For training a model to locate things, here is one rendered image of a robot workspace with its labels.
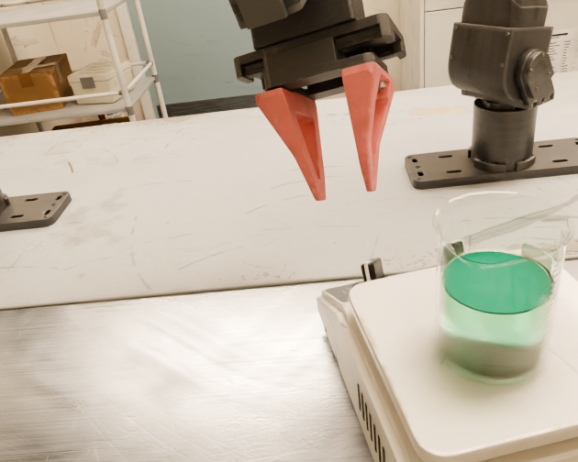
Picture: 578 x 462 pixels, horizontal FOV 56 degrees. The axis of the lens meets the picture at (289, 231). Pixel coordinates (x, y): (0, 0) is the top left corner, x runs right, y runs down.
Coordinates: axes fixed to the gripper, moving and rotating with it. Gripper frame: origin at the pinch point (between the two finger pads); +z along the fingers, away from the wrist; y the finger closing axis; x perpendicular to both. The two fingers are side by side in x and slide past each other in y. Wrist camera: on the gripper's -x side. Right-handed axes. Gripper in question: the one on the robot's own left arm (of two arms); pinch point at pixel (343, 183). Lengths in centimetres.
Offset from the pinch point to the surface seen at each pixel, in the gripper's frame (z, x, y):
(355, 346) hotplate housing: 9.3, -6.7, 0.9
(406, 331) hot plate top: 8.3, -8.3, 4.2
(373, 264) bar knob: 5.6, -0.2, 1.1
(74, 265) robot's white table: 2.5, 6.4, -29.9
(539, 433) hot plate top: 11.8, -12.4, 9.5
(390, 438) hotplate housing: 12.3, -11.5, 3.3
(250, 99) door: -71, 257, -116
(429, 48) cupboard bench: -63, 222, -11
